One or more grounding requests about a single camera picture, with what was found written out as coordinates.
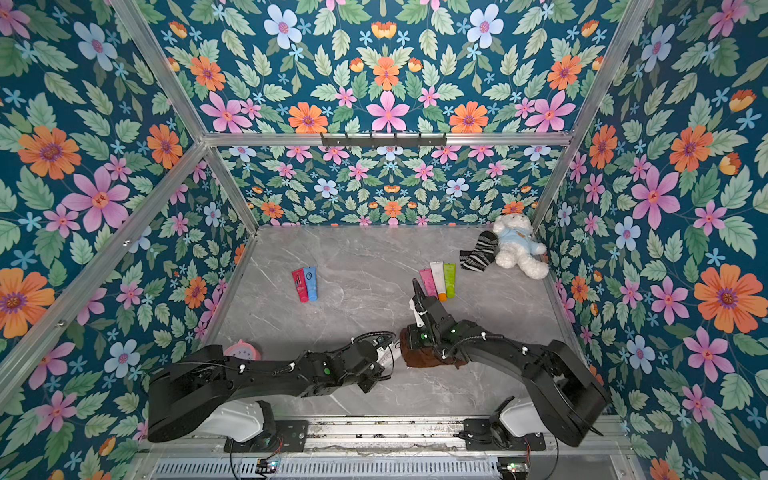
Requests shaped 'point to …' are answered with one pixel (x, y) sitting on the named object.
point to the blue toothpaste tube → (311, 282)
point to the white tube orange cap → (437, 268)
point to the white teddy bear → (517, 246)
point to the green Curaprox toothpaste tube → (450, 273)
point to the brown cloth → (422, 357)
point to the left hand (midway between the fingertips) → (386, 366)
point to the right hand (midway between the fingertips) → (410, 330)
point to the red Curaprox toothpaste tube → (300, 282)
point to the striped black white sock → (483, 254)
